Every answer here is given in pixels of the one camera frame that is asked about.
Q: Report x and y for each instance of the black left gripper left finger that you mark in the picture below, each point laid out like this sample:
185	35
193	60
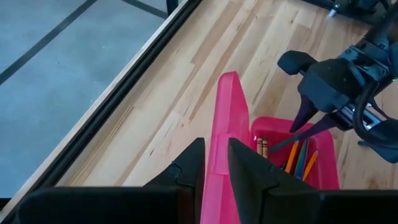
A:
189	168

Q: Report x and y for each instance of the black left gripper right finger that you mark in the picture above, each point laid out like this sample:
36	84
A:
248	174

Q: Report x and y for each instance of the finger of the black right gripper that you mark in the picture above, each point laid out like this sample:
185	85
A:
304	115
326	126

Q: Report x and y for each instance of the dark green pencil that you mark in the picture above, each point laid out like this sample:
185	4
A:
283	145

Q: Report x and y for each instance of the pink plastic supply box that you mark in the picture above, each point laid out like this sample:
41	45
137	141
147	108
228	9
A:
230	124

